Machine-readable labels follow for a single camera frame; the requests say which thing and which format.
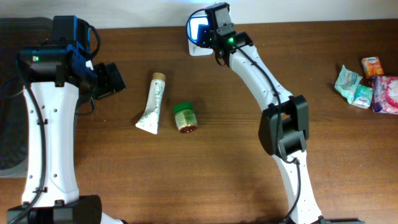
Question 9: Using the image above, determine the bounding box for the white floral tube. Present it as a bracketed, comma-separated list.
[136, 72, 166, 134]

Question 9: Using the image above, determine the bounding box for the green lid jar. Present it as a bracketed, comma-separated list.
[174, 102, 198, 133]

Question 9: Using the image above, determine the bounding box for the teal wet wipes pack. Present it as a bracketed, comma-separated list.
[334, 65, 363, 105]

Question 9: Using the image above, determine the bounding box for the orange small tissue pack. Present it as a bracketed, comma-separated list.
[361, 57, 384, 78]

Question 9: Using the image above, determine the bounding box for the small teal gum box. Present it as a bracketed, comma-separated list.
[352, 85, 373, 109]

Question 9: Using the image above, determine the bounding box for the red purple tissue pack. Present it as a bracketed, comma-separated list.
[371, 76, 397, 114]

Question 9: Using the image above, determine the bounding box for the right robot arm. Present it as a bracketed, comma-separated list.
[193, 2, 324, 224]

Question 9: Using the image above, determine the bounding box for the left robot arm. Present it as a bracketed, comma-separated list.
[7, 16, 126, 224]

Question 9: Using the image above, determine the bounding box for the white barcode scanner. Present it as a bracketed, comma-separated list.
[186, 15, 213, 57]

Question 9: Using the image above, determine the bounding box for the grey plastic mesh basket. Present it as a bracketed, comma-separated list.
[1, 17, 52, 178]

